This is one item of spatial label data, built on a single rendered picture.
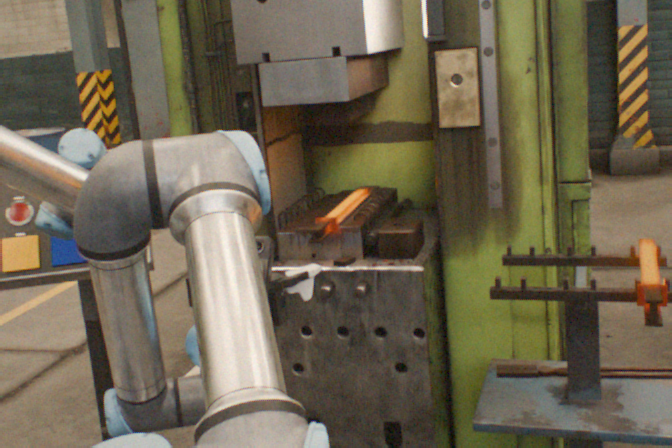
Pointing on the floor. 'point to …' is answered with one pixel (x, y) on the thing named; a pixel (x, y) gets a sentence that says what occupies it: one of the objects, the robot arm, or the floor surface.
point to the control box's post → (96, 348)
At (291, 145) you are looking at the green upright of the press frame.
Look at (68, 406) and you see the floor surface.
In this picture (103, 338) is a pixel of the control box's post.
